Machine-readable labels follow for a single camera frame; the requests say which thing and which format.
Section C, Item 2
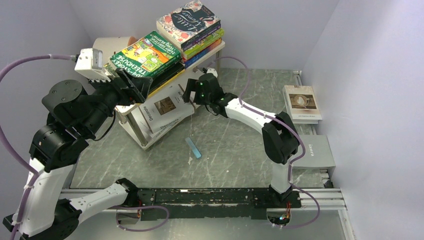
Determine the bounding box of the yellow Little Prince book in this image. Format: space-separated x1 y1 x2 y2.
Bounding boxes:
147 69 186 99

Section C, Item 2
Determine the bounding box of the black Moon and Sixpence book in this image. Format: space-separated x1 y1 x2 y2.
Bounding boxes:
148 62 185 96

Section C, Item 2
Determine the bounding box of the brown cover book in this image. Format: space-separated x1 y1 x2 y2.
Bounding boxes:
140 84 196 134

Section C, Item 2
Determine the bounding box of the green 104-storey treehouse book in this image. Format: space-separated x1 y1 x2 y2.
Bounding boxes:
109 31 182 78

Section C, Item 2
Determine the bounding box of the white palm leaf book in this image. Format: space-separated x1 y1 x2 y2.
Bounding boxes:
144 117 187 143

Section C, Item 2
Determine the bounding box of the floral Little Women book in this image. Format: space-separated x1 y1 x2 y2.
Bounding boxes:
156 0 221 51

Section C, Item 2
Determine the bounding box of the white magazine with photo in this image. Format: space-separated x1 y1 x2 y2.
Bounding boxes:
283 85 323 124

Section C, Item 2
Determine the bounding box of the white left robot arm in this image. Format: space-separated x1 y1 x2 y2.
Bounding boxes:
3 68 153 240

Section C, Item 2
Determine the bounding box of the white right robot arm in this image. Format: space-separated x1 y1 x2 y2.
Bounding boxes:
182 73 300 207

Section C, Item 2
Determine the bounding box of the blue orange book in stack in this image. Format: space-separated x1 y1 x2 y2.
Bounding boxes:
184 38 222 69

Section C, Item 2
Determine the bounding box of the green treehouse book in stack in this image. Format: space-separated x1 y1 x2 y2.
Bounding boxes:
182 28 225 62

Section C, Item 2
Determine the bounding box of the white tape roll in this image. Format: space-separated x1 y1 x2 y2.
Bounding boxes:
92 36 138 59

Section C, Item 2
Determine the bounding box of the white two-tier shelf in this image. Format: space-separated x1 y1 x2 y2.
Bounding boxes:
115 41 226 150

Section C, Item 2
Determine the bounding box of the purple treehouse book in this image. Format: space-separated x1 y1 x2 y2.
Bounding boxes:
182 23 221 52

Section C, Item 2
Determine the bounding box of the light blue glue stick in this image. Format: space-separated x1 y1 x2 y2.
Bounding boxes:
185 137 202 159

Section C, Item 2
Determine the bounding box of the grey laptop box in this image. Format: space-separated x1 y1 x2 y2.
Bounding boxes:
292 134 336 169

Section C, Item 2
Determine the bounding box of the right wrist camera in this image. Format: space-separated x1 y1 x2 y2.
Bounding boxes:
202 67 218 78

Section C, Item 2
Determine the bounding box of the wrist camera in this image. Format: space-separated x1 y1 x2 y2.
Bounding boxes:
74 48 110 83
202 67 218 78

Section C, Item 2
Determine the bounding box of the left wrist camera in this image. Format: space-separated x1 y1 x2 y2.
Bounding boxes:
74 48 110 83

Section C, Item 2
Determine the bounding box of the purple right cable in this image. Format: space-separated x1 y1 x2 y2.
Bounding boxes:
203 56 322 230

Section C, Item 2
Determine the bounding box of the purple cable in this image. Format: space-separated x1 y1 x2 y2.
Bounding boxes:
0 54 170 240
203 56 322 230

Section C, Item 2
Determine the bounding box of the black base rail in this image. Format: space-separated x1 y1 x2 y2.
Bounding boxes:
115 187 302 221

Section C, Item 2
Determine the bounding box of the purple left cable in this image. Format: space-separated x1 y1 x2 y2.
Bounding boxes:
0 54 170 240

